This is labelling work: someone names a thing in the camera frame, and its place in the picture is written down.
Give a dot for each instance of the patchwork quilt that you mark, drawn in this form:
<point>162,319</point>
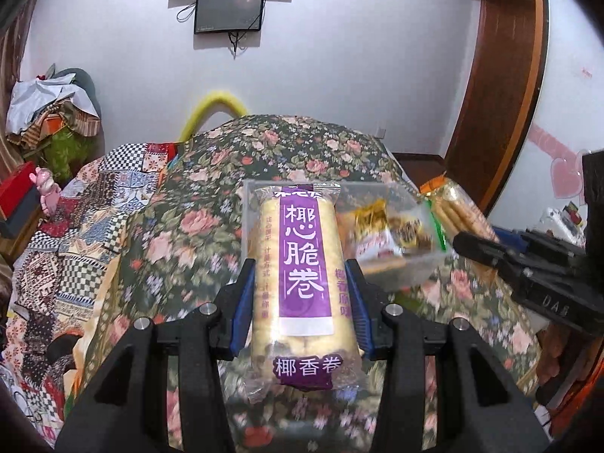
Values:
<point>94,207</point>

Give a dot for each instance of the green strip packet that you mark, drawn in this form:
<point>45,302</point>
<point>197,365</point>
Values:
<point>438,231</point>

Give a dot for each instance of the pink rabbit toy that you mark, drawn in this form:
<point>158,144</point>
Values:
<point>47,193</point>

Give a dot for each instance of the yellow nut packet pink label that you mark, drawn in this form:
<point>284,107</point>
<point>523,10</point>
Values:
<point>377,245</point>

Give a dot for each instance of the yellow foam tube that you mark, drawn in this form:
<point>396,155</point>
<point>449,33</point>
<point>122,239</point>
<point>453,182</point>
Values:
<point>203,108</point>

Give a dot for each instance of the brown patterned cloth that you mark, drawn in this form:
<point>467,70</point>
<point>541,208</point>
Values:
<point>85,125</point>

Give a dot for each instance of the small red white sticker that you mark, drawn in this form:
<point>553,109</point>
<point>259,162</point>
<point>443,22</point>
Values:
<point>586,73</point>

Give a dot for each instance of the red box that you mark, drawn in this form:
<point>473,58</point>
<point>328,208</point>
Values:
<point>16,188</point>

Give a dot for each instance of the clear egg roll packet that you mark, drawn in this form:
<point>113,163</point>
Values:
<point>457,212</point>

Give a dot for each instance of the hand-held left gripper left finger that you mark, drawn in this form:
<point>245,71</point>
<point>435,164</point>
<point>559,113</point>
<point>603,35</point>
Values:
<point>243,302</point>

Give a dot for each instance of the clear plastic storage container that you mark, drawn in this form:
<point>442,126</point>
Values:
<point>415,269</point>

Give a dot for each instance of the purple label wafer roll packet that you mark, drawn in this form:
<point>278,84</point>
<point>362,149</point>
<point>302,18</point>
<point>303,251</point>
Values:
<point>302,255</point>

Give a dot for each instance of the white sliding door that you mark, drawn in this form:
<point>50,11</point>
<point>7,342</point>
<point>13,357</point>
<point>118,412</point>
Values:
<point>575,33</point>

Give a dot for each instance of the dark grey box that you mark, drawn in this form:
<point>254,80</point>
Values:
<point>21,217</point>

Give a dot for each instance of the grey chair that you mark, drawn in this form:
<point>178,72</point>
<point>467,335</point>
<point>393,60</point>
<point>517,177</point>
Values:
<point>87,89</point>

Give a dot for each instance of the wooden wardrobe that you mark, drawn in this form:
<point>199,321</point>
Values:
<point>505,80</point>

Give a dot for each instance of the small colourful bottles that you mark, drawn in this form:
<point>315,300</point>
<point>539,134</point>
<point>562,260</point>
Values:
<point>571,212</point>

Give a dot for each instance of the wall outlet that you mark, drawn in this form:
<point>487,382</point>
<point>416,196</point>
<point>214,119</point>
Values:
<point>381,132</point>

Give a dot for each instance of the white crumpled cloth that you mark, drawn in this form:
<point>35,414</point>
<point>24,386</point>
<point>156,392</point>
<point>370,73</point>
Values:
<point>33,99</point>

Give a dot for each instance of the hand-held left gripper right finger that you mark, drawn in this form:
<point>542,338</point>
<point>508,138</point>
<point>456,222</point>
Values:
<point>361,311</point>

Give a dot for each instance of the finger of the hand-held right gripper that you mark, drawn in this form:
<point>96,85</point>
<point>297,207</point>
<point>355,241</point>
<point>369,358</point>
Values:
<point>476,247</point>
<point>514,238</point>

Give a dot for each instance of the striped brown curtain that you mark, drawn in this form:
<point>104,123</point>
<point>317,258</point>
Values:
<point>9,104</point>

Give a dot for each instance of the pink heart decal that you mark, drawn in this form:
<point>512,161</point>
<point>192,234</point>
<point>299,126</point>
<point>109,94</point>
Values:
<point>564,174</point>

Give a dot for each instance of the small black wall monitor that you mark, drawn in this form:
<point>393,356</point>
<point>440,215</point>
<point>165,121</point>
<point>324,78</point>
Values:
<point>229,12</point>

